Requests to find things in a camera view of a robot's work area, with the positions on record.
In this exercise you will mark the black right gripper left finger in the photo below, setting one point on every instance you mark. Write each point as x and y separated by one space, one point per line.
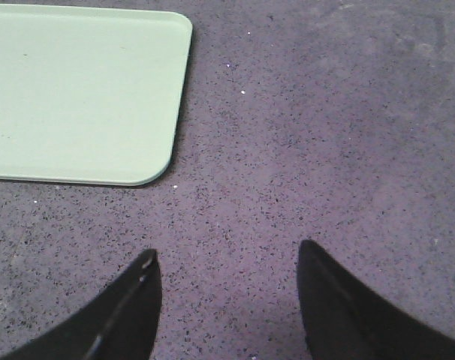
120 323

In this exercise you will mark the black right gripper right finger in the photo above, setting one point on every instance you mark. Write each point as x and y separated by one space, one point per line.
344 319

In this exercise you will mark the light green tray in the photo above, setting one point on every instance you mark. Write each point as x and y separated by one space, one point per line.
89 95

